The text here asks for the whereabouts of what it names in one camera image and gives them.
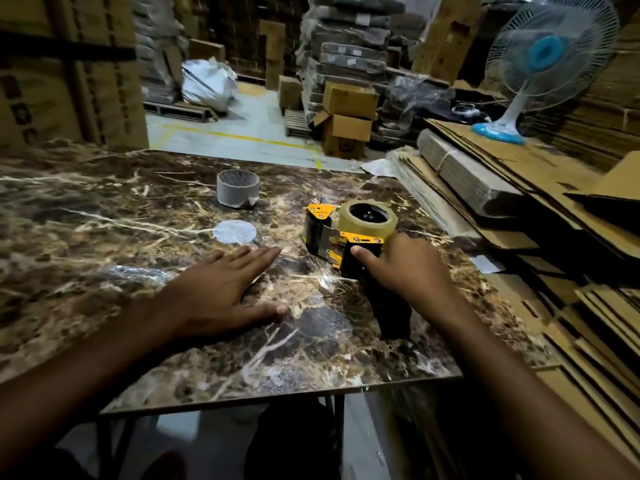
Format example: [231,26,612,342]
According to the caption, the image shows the large brown cardboard carton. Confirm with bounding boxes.
[0,0,150,151]

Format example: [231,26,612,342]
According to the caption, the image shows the round white paper disc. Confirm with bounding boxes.
[212,220,258,245]

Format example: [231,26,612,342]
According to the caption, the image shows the person's right hand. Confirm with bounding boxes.
[350,233,457,315]

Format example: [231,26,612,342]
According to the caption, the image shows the stack of flat brown cardboard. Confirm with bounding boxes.
[386,118,640,465]

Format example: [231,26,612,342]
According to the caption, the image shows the stack of grey wrapped packages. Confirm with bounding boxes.
[296,0,407,126]

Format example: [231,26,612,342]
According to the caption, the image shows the bundle of flat grey cardboard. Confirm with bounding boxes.
[417,129,525,218]

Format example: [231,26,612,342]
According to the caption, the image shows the wooden pallet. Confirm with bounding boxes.
[143,101,220,123]

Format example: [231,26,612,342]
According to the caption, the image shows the black plastic wrapped bundle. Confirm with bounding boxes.
[378,75,457,140]

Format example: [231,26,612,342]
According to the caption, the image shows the brown packing tape roll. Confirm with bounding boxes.
[338,199,399,241]

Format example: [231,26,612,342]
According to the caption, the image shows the yellow black tape dispenser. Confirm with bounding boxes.
[304,202,414,341]

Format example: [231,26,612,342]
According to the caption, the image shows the person's right forearm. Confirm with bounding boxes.
[423,290,640,480]

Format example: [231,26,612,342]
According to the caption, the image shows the white blue table fan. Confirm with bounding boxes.
[471,0,621,145]

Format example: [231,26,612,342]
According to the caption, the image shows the tall stack of wrapped bundles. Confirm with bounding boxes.
[131,0,187,105]

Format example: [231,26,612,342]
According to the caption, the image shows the crumpled clear plastic wrap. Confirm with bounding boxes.
[181,58,239,114]

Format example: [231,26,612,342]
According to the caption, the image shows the person's left hand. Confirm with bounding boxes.
[161,245,289,339]

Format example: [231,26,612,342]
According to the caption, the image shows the person's left forearm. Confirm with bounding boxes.
[0,298,177,473]

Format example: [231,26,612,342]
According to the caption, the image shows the person's leg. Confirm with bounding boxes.
[244,398,342,480]

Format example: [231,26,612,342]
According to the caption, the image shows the grey tape roll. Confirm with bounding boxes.
[216,169,261,209]

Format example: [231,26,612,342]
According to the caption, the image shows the small brown cardboard box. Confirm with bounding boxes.
[277,76,304,111]

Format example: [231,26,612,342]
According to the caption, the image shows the black metal table frame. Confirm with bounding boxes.
[95,394,347,480]

